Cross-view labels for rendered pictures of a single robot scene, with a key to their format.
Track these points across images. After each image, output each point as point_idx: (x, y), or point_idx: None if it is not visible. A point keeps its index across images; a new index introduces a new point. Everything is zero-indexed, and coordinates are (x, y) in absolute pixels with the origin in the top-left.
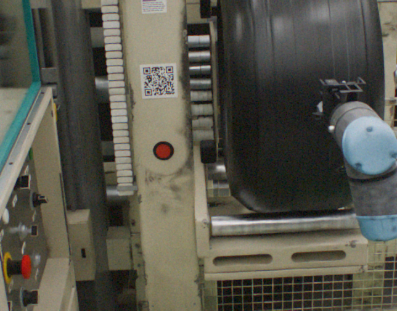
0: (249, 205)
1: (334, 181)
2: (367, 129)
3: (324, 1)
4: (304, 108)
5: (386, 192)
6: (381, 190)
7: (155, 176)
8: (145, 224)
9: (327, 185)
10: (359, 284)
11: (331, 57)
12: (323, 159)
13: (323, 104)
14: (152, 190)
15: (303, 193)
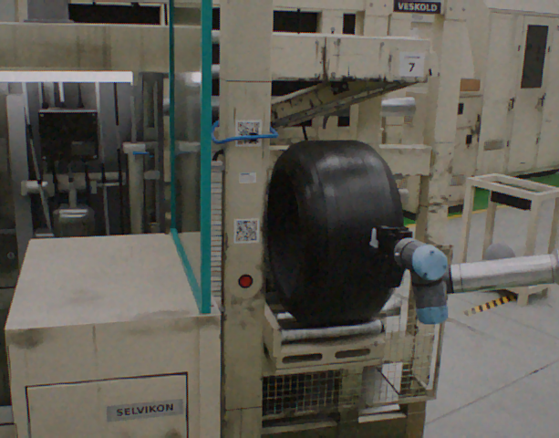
0: (310, 318)
1: (371, 297)
2: (430, 251)
3: (366, 177)
4: (357, 246)
5: (439, 291)
6: (436, 290)
7: (238, 299)
8: (228, 336)
9: (367, 300)
10: (345, 388)
11: (374, 213)
12: (367, 281)
13: (382, 241)
14: (235, 310)
15: (350, 307)
